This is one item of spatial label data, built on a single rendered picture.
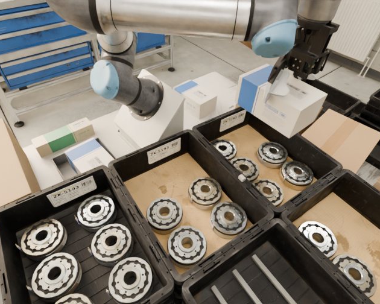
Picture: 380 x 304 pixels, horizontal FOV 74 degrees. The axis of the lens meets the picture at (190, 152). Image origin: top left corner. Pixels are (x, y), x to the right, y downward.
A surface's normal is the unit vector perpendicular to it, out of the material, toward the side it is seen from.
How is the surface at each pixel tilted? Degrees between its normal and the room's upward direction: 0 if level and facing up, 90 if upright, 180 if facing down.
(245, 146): 0
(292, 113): 90
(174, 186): 0
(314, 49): 90
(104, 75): 54
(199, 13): 72
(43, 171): 0
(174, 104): 47
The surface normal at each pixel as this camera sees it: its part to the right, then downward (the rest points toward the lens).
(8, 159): 0.03, -0.69
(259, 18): -0.10, 0.41
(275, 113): -0.78, 0.43
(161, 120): -0.53, -0.13
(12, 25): 0.63, 0.58
